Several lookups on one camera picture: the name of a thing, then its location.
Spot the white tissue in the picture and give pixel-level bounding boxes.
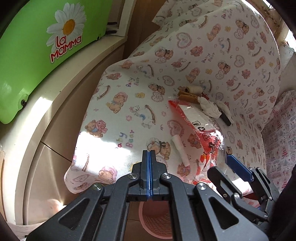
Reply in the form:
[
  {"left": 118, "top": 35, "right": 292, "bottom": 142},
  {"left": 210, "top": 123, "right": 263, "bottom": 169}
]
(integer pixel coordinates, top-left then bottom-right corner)
[{"left": 198, "top": 97, "right": 232, "bottom": 119}]

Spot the cream thread spool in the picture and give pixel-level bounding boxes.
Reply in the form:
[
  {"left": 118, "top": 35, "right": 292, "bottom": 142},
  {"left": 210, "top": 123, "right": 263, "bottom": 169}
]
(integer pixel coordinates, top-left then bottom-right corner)
[{"left": 185, "top": 85, "right": 203, "bottom": 95}]

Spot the wooden clothespin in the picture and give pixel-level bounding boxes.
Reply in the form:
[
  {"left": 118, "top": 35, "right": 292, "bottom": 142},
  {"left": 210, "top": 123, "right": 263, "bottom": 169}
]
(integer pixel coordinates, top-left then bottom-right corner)
[{"left": 178, "top": 91, "right": 199, "bottom": 103}]

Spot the black rectangular small box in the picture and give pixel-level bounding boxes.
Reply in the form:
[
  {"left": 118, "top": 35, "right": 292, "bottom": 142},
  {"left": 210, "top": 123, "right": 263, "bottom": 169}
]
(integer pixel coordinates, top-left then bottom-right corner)
[{"left": 218, "top": 106, "right": 233, "bottom": 126}]

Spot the red white snack wrapper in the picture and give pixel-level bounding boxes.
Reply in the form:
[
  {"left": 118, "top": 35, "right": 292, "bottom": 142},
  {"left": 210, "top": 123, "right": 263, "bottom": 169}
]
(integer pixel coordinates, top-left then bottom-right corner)
[{"left": 169, "top": 100, "right": 226, "bottom": 184}]

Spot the red orange small clip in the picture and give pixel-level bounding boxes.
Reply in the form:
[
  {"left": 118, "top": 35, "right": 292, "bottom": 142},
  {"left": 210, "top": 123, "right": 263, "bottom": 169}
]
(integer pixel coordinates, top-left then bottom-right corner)
[{"left": 201, "top": 92, "right": 209, "bottom": 100}]

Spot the bear-print chair cover cloth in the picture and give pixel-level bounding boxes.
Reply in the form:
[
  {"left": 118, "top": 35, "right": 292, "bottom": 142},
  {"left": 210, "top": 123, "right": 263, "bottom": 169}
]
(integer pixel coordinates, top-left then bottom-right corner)
[{"left": 64, "top": 1, "right": 281, "bottom": 194}]

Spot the pink plastic waste basket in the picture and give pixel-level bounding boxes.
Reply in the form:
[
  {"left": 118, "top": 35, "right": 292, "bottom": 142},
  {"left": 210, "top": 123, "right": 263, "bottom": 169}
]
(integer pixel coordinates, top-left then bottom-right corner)
[{"left": 138, "top": 200, "right": 173, "bottom": 240}]

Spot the green plastic storage box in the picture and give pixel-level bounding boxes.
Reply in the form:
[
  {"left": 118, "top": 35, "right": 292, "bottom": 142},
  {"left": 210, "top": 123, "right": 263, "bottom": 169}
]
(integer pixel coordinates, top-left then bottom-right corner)
[{"left": 1, "top": 0, "right": 112, "bottom": 124}]

